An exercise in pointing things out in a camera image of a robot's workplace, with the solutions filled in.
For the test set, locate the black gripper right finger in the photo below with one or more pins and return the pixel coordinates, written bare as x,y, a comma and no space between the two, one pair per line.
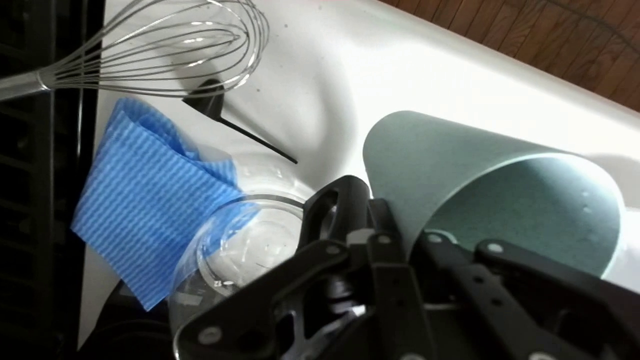
521,301

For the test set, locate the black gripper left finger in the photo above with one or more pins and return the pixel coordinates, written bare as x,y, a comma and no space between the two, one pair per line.
393,293

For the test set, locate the teal plastic cup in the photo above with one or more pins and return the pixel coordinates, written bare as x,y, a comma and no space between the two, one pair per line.
453,172

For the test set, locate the blue dish cloth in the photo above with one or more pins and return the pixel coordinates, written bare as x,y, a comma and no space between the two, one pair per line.
146,201

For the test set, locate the black and steel gas stove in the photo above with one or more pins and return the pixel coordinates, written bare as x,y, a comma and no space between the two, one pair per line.
26,201

